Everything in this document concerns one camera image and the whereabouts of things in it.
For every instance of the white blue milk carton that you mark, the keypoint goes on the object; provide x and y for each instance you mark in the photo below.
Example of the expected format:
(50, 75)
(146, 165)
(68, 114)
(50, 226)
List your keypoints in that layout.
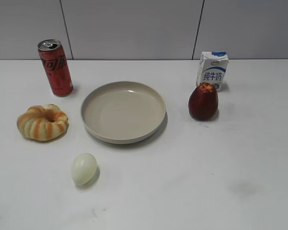
(212, 68)

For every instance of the white peeled egg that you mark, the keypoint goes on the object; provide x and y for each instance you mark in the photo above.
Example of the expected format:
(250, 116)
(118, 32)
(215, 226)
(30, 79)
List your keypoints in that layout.
(83, 168)

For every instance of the ring-shaped striped croissant bread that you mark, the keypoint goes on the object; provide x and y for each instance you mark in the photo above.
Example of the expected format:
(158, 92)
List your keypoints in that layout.
(43, 122)

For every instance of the dark red wax apple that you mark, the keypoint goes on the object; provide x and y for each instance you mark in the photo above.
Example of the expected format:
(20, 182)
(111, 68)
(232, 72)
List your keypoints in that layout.
(203, 102)

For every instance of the red cola can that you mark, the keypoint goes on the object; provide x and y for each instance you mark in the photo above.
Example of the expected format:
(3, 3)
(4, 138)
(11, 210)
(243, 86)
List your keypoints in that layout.
(54, 62)

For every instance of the beige round plate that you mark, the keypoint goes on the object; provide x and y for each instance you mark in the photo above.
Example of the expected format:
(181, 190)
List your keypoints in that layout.
(123, 112)

